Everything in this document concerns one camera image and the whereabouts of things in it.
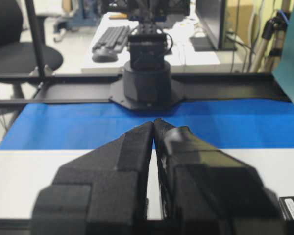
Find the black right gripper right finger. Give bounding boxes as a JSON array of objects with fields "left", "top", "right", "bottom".
[{"left": 154, "top": 118, "right": 286, "bottom": 235}]

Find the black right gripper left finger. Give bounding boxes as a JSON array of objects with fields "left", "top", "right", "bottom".
[{"left": 32, "top": 122, "right": 154, "bottom": 235}]

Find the black Dynamixel box nearest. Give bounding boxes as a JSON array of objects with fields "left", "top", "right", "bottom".
[{"left": 279, "top": 196, "right": 294, "bottom": 221}]

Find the white base board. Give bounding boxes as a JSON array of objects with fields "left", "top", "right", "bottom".
[{"left": 0, "top": 148, "right": 294, "bottom": 219}]

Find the blue table mat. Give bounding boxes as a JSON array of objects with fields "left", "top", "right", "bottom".
[{"left": 0, "top": 99, "right": 294, "bottom": 150}]

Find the black computer mouse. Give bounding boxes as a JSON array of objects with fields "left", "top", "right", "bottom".
[{"left": 92, "top": 50, "right": 118, "bottom": 63}]

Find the white office desk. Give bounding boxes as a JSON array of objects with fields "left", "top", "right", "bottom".
[{"left": 80, "top": 13, "right": 245, "bottom": 74}]

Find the black keyboard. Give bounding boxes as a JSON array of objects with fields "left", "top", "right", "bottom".
[{"left": 92, "top": 26, "right": 130, "bottom": 53}]

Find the black office chair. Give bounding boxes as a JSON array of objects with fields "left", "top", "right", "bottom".
[{"left": 0, "top": 0, "right": 64, "bottom": 74}]

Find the black computer monitor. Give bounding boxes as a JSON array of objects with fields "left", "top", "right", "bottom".
[{"left": 190, "top": 0, "right": 236, "bottom": 52}]

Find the black metal frame rail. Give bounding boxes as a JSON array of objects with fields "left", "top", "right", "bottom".
[{"left": 0, "top": 73, "right": 290, "bottom": 110}]

